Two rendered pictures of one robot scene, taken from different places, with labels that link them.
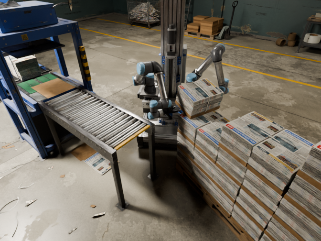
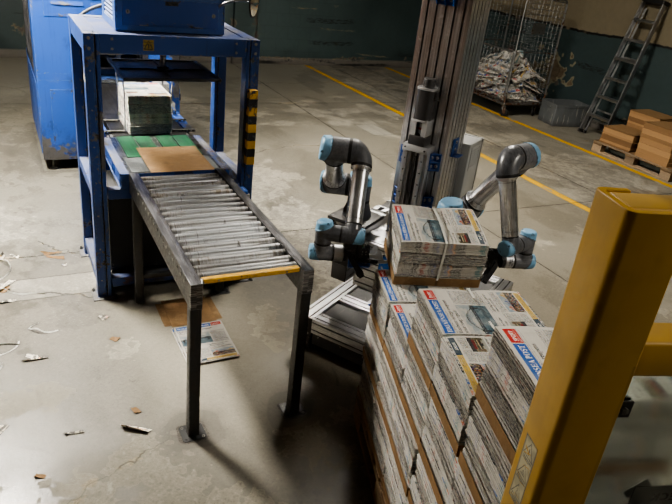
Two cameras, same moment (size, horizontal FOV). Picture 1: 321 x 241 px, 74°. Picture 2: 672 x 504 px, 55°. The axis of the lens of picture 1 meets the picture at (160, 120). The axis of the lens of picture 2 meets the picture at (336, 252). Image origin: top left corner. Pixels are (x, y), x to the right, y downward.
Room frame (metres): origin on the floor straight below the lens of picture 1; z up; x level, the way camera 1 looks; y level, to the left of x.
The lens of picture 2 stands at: (-0.62, -0.90, 2.10)
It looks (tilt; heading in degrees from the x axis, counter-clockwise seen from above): 26 degrees down; 21
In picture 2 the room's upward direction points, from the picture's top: 7 degrees clockwise
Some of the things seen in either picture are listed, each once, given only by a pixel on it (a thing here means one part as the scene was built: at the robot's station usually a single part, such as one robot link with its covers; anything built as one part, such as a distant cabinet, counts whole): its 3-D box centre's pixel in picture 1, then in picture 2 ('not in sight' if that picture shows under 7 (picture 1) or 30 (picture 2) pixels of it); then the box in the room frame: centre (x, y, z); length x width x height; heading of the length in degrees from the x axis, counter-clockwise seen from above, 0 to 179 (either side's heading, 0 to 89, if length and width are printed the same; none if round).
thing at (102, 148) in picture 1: (71, 127); (159, 230); (1.72, 0.91, 0.74); 1.34 x 0.05 x 0.12; 50
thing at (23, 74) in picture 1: (23, 65); (144, 107); (2.94, 1.96, 0.93); 0.38 x 0.30 x 0.26; 50
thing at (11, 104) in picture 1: (55, 111); (164, 212); (2.57, 1.53, 0.38); 0.94 x 0.69 x 0.63; 140
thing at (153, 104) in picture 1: (155, 106); (327, 232); (1.78, 0.05, 0.95); 0.11 x 0.08 x 0.11; 109
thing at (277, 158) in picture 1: (283, 159); (508, 393); (1.06, -0.87, 0.95); 0.38 x 0.29 x 0.23; 121
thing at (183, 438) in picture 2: (122, 204); (192, 431); (1.31, 0.42, 0.01); 0.14 x 0.13 x 0.01; 140
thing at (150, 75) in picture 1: (148, 78); (359, 185); (2.35, 0.13, 0.98); 0.13 x 0.12 x 0.14; 109
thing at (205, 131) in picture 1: (226, 170); (436, 431); (1.42, -0.65, 0.42); 1.17 x 0.39 x 0.83; 32
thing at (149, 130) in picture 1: (110, 106); (256, 221); (2.11, 0.58, 0.74); 1.34 x 0.05 x 0.12; 50
